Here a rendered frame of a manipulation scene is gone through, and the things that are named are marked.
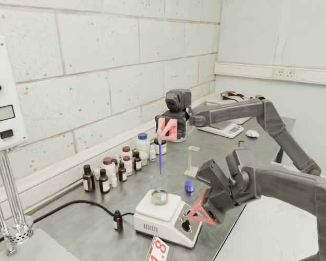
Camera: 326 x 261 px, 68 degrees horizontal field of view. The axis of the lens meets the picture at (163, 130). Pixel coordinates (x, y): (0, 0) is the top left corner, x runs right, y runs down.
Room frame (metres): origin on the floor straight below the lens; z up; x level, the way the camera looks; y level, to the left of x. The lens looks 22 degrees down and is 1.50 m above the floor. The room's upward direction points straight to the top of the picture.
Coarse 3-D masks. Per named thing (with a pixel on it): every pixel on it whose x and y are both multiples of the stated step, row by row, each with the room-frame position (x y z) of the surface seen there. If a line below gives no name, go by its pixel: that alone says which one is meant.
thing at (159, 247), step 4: (156, 240) 0.54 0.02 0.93; (160, 240) 0.55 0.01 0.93; (156, 244) 0.52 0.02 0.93; (160, 244) 0.53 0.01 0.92; (164, 244) 0.54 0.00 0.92; (156, 248) 0.51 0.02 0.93; (160, 248) 0.52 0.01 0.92; (164, 248) 0.53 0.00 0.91; (152, 252) 0.50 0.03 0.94; (156, 252) 0.50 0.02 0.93; (160, 252) 0.51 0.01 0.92; (164, 252) 0.52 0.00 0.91; (152, 256) 0.48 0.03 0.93; (156, 256) 0.49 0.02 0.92; (160, 256) 0.50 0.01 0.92; (164, 256) 0.50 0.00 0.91; (152, 260) 0.47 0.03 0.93; (156, 260) 0.48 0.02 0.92; (160, 260) 0.49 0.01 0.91
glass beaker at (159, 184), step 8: (160, 176) 0.68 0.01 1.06; (152, 184) 0.63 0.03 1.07; (160, 184) 0.68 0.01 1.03; (168, 184) 0.64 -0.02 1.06; (152, 192) 0.63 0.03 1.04; (160, 192) 0.62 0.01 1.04; (168, 192) 0.64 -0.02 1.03; (152, 200) 0.63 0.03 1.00; (160, 200) 0.62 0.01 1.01; (168, 200) 0.64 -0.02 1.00
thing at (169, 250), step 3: (156, 237) 0.55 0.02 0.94; (150, 246) 0.51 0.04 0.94; (153, 246) 0.51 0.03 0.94; (168, 246) 0.54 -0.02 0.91; (168, 249) 0.53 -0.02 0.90; (171, 249) 0.53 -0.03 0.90; (168, 252) 0.52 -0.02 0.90; (171, 252) 0.52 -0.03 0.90; (165, 255) 0.51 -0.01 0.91; (168, 255) 0.51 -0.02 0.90; (171, 255) 0.51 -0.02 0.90; (165, 258) 0.50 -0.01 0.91; (168, 258) 0.50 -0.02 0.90; (171, 258) 0.50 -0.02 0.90
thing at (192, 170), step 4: (188, 148) 0.97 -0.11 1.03; (192, 148) 0.98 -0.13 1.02; (196, 148) 0.97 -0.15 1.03; (188, 152) 0.97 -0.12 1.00; (188, 156) 0.97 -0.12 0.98; (188, 160) 0.97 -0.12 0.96; (188, 164) 0.97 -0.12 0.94; (188, 168) 0.97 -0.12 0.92; (192, 168) 0.99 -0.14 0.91; (196, 168) 0.99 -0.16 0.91; (184, 172) 0.95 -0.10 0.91; (188, 172) 0.95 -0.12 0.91; (192, 172) 0.95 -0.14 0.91; (196, 172) 0.95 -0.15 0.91
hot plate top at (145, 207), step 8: (144, 200) 0.65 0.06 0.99; (176, 200) 0.65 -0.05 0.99; (136, 208) 0.61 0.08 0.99; (144, 208) 0.61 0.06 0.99; (152, 208) 0.61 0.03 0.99; (160, 208) 0.61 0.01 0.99; (168, 208) 0.61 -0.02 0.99; (176, 208) 0.62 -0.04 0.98; (152, 216) 0.59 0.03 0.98; (160, 216) 0.58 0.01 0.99; (168, 216) 0.58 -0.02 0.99
